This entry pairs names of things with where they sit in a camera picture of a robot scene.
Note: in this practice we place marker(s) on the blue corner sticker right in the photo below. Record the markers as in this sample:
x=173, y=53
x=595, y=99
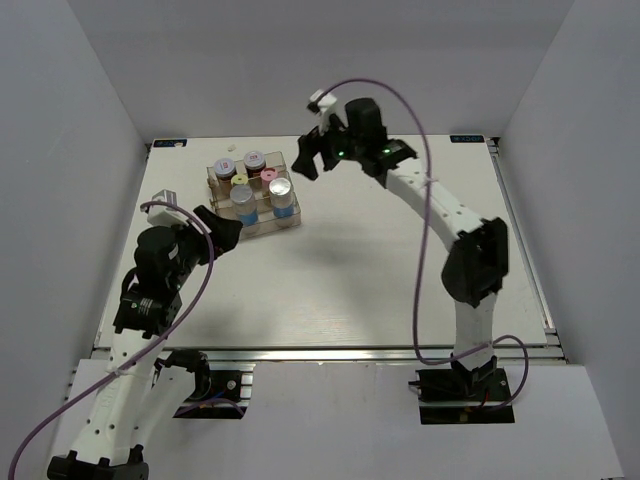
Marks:
x=463, y=139

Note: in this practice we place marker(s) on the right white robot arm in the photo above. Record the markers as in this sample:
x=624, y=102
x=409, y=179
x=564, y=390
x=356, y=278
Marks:
x=477, y=248

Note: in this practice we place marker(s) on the dark jar silver lid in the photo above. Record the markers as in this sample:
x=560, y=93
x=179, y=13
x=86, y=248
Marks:
x=224, y=170

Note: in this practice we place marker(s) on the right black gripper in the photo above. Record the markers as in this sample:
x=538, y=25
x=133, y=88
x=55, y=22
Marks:
x=311, y=145

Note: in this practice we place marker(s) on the aluminium table front rail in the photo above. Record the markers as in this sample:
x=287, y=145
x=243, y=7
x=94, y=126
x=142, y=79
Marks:
x=547, y=353

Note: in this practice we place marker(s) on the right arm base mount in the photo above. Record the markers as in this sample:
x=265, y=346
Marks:
x=443, y=398

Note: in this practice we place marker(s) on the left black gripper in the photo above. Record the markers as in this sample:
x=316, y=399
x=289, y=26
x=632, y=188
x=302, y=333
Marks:
x=226, y=231

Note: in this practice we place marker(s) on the silver lid blue-label shaker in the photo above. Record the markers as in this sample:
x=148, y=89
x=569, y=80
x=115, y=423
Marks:
x=245, y=207

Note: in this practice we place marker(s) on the blue corner sticker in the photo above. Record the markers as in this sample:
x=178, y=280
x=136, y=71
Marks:
x=463, y=139
x=169, y=143

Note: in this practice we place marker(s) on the dark jar red label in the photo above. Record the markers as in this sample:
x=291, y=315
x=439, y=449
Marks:
x=254, y=163

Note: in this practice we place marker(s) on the blue corner sticker left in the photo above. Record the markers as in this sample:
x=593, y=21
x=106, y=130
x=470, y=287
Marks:
x=169, y=143

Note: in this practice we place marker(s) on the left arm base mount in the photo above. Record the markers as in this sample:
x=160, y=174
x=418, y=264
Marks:
x=219, y=392

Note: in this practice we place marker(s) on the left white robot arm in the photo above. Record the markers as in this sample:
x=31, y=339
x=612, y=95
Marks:
x=141, y=391

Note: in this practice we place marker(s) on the pink lid spice bottle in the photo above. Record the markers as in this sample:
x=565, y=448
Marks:
x=267, y=176

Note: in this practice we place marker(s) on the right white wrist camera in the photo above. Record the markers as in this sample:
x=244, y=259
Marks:
x=323, y=105

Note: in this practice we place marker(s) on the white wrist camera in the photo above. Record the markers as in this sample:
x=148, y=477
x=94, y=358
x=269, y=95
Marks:
x=323, y=105
x=164, y=215

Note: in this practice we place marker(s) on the clear tiered acrylic rack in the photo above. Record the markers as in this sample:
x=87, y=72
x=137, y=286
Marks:
x=222, y=205

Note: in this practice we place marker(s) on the tall silver lid shaker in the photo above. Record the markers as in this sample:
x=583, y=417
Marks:
x=281, y=197

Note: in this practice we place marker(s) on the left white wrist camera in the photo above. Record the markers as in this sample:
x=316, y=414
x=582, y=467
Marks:
x=164, y=215

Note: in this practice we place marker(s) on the yellow lid spice bottle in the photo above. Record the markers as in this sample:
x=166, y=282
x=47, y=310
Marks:
x=239, y=180

